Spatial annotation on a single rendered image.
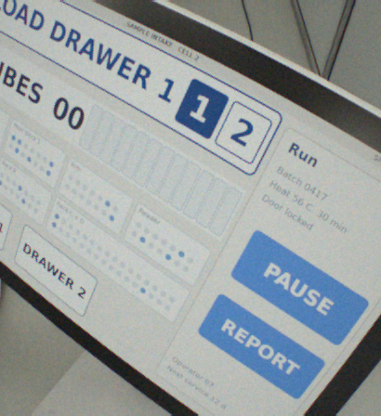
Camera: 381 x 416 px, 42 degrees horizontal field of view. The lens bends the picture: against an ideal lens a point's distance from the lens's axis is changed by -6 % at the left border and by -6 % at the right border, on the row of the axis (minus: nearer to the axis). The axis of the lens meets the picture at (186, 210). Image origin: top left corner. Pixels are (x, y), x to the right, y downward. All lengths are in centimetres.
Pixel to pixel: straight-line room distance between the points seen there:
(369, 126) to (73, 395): 122
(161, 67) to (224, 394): 27
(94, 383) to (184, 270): 106
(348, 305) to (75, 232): 24
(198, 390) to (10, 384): 112
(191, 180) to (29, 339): 121
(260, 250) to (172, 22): 18
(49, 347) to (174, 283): 113
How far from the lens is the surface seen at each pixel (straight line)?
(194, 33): 39
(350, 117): 35
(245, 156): 37
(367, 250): 36
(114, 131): 42
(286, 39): 226
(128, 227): 43
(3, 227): 52
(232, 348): 42
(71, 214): 46
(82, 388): 145
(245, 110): 37
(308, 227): 37
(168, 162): 40
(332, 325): 39
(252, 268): 39
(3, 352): 156
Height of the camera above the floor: 144
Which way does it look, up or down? 60 degrees down
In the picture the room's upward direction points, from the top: 3 degrees clockwise
